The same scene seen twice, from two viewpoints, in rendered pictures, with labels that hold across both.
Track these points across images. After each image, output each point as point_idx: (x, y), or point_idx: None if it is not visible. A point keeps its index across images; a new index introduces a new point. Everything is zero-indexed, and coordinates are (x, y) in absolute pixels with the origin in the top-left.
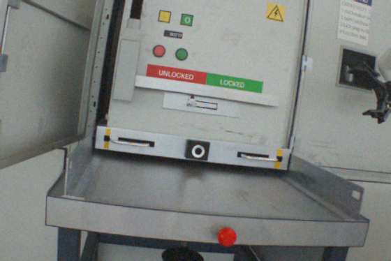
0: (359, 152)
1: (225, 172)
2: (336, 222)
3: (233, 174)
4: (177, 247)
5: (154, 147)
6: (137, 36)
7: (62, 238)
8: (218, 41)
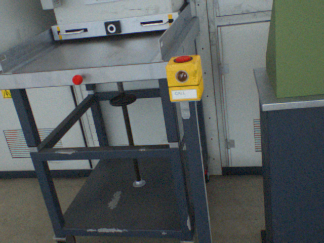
0: None
1: (133, 38)
2: (147, 64)
3: (137, 38)
4: (148, 95)
5: (88, 31)
6: None
7: (12, 95)
8: None
